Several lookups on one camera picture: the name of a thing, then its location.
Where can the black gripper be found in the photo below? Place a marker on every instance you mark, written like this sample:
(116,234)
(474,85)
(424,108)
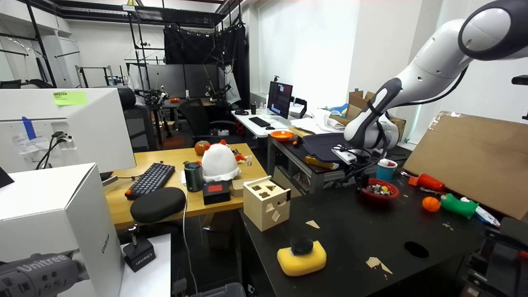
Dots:
(365,161)

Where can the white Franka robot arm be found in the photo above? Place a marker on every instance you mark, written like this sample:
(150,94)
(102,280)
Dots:
(434,72)

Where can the red bowl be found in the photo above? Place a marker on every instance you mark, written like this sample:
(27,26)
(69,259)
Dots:
(380,201)

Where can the orange bowl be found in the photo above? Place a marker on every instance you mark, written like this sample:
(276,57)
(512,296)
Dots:
(282,136)

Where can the yellow wrapped sweet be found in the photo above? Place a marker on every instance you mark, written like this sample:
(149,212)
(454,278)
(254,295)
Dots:
(380,191)

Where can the teal cup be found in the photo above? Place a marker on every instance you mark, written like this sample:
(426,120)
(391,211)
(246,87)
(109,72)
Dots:
(386,173)

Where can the brown wooden brush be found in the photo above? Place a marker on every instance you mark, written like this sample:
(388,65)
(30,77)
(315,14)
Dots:
(322,164)

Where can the navy plastic storage bin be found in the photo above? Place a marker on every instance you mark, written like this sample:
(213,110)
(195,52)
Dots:
(322,148)

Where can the grey metal cart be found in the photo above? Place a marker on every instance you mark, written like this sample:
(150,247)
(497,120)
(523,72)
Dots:
(307,176)

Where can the printed cardboard shipping box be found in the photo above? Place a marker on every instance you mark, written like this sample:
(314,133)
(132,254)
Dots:
(399,128)

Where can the orange plastic toy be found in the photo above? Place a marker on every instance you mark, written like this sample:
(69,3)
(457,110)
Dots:
(429,183)

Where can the small beige paper scrap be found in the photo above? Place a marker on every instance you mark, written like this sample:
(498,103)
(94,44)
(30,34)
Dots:
(312,226)

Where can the small orange ball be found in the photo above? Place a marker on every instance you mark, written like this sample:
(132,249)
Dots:
(431,206)

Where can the open cardboard box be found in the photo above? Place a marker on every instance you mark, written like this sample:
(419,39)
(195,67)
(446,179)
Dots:
(358,102)

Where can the small black cup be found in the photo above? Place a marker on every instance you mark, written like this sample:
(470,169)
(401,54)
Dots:
(300,247)

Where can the tiny beige paper scrap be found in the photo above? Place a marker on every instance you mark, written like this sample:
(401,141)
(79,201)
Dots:
(447,227)

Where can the wooden shape sorter box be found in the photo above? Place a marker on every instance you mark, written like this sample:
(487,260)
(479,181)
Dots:
(266,207)

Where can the yellow tape dispenser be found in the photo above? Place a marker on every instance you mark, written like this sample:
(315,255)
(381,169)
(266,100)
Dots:
(309,267)

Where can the brown cardboard board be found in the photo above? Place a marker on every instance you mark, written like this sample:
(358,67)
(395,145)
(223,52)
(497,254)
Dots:
(472,160)

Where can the computer monitor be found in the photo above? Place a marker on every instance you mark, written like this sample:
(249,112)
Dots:
(281,100)

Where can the small black keyboard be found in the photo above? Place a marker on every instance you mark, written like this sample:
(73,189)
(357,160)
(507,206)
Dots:
(261,123)

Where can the white blue tube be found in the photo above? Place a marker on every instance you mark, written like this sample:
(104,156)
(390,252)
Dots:
(487,217)

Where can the white desk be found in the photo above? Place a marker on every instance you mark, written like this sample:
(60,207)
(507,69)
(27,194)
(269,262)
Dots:
(246,123)

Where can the white hard hat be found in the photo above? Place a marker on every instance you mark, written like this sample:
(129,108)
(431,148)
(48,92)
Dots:
(220,163)

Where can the black box red label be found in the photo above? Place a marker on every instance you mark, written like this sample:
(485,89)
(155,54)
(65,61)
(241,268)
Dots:
(216,193)

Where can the black office chair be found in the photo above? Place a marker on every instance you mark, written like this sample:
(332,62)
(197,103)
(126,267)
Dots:
(211,122)
(137,125)

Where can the orange pumpkin ball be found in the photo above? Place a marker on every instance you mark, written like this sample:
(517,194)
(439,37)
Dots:
(201,148)

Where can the dark green mug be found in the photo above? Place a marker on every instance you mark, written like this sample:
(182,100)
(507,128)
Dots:
(193,176)

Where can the wooden desk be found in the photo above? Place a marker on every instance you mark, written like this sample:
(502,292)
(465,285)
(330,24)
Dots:
(175,158)

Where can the black mesh curtain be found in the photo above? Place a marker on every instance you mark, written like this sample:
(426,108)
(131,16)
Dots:
(203,47)

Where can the black padded cushion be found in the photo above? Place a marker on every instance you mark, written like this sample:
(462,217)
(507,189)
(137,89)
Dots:
(157,206)

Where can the black keyboard orange edge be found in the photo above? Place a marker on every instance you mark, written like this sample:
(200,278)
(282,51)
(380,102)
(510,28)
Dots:
(150,179)

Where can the black stand base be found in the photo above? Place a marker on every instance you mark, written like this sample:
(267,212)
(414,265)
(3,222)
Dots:
(137,254)

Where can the white case with green note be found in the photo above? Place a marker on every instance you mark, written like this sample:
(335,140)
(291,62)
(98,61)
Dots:
(101,133)

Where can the green sticky note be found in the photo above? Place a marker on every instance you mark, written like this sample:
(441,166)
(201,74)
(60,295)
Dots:
(69,98)

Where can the large white cardboard box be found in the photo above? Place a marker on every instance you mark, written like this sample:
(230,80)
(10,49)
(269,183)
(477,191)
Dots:
(43,209)

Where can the blue tape strip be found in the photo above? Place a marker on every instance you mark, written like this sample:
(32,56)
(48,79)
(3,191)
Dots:
(28,128)

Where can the grey Unitree device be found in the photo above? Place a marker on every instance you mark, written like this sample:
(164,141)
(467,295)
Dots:
(38,275)

